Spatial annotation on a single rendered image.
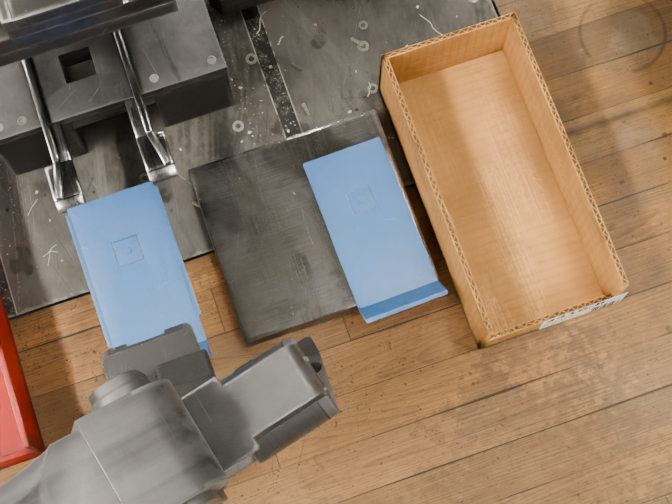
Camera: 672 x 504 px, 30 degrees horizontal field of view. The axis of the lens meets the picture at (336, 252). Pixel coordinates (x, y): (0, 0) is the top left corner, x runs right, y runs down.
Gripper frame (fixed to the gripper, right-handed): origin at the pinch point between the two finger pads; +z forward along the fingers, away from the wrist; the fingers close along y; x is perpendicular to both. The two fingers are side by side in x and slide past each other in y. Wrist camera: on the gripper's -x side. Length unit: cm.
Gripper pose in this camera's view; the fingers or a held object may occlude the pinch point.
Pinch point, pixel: (162, 365)
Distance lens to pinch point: 95.4
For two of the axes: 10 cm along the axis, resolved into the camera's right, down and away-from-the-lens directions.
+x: -9.4, 3.3, -1.1
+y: -2.9, -9.1, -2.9
